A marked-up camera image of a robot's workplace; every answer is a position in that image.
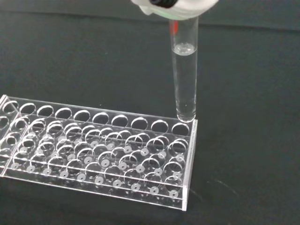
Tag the clear acrylic test tube rack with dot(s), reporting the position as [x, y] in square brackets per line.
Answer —
[98, 150]

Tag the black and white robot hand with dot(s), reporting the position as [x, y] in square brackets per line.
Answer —
[180, 8]

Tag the black bench cloth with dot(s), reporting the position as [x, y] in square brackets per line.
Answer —
[70, 58]

